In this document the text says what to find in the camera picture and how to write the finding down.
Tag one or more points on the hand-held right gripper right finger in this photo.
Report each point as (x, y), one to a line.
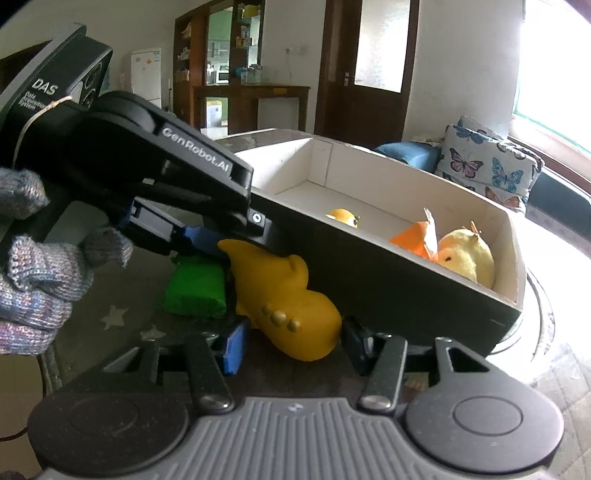
(353, 341)

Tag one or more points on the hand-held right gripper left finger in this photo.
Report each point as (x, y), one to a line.
(234, 348)

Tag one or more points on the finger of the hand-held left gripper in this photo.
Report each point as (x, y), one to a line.
(270, 230)
(201, 240)

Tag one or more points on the green plastic packet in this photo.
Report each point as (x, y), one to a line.
(194, 288)

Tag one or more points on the yellow rubber dog toy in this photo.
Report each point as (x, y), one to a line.
(286, 304)

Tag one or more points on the orange bear toy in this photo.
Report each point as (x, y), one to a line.
(344, 217)

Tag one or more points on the grey cardboard box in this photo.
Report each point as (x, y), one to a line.
(415, 286)

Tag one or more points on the orange plastic packet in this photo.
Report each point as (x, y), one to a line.
(415, 240)

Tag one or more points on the yellow plush chick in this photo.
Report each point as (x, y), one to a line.
(468, 258)

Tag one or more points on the grey star-print quilted desktop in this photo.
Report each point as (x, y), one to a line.
(138, 297)

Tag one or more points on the person's left hand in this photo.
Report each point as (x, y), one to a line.
(37, 286)

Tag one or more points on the white refrigerator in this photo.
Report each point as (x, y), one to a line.
(146, 78)

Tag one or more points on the wooden display cabinet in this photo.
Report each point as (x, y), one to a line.
(240, 83)

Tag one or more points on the blue cushion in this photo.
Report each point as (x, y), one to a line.
(408, 154)

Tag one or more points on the brown wooden door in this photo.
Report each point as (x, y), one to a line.
(369, 69)

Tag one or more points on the large butterfly print pillow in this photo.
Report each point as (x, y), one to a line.
(489, 166)

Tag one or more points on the dark teal sofa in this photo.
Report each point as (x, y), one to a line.
(558, 198)

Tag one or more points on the window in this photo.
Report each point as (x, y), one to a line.
(554, 69)

